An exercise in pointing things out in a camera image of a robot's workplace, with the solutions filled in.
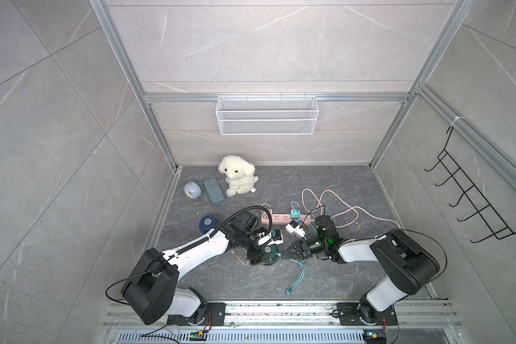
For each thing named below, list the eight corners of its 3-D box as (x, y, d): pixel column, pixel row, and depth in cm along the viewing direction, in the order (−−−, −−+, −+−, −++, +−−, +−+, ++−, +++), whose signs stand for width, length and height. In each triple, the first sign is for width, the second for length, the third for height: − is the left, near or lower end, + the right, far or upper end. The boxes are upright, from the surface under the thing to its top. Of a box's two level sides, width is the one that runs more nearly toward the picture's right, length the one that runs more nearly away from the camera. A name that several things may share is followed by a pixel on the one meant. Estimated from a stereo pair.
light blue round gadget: (187, 196, 108) (182, 186, 102) (194, 189, 111) (189, 179, 105) (198, 203, 106) (194, 192, 99) (205, 195, 109) (201, 185, 102)
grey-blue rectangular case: (212, 207, 104) (211, 204, 102) (203, 185, 113) (202, 181, 111) (226, 202, 106) (225, 198, 104) (215, 180, 115) (214, 176, 113)
